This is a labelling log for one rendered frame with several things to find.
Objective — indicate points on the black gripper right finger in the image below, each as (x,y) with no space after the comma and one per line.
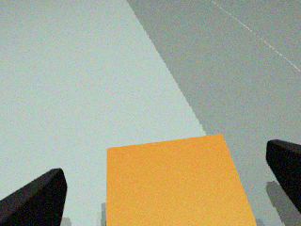
(284,159)

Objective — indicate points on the orange block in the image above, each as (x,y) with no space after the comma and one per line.
(178,182)

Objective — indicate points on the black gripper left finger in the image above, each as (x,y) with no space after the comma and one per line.
(40,203)

